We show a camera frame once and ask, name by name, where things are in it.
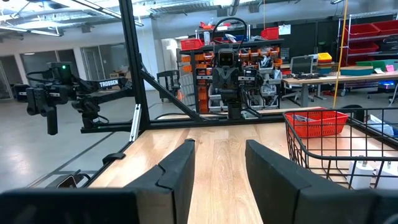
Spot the wooden work table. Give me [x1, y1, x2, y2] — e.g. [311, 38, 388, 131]
[281, 71, 398, 108]

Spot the blue plastic bin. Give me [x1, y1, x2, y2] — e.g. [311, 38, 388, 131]
[368, 114, 398, 138]

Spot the red storage bin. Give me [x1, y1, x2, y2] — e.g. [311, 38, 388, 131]
[372, 19, 398, 36]
[347, 42, 380, 55]
[180, 38, 205, 52]
[260, 27, 280, 40]
[345, 23, 381, 40]

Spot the metal wire shelf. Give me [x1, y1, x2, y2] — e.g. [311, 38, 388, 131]
[337, 12, 398, 68]

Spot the black table edge clamp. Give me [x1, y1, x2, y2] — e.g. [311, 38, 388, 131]
[102, 152, 127, 166]

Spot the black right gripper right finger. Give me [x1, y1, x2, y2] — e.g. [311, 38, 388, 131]
[245, 139, 312, 224]

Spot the black leader arm handle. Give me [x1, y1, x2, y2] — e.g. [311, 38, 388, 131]
[25, 86, 60, 136]

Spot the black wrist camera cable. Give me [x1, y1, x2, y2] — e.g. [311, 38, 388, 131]
[211, 17, 249, 51]

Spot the red plastic basket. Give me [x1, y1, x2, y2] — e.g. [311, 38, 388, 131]
[284, 110, 350, 139]

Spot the green storage bin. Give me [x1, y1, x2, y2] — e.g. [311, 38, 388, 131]
[356, 58, 398, 73]

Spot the white charger cube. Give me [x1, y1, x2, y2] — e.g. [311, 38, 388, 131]
[347, 160, 375, 190]
[374, 161, 398, 190]

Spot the black wire basket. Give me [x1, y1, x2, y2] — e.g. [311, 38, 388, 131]
[282, 107, 398, 190]

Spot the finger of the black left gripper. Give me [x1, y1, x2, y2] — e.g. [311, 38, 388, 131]
[214, 68, 225, 90]
[228, 68, 239, 90]

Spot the silver metal strip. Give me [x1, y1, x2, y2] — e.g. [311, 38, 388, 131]
[129, 103, 142, 142]

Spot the grey desktop monitor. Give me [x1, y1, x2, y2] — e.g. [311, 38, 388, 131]
[290, 55, 315, 76]

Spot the black aluminium frame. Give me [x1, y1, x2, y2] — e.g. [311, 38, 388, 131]
[26, 0, 285, 190]

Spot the yellow hanging cable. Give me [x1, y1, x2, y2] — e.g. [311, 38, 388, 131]
[332, 0, 349, 110]

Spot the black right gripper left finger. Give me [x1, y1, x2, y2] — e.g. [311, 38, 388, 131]
[124, 139, 196, 224]

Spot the teal flat tray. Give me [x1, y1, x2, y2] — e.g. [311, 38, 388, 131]
[340, 65, 374, 77]

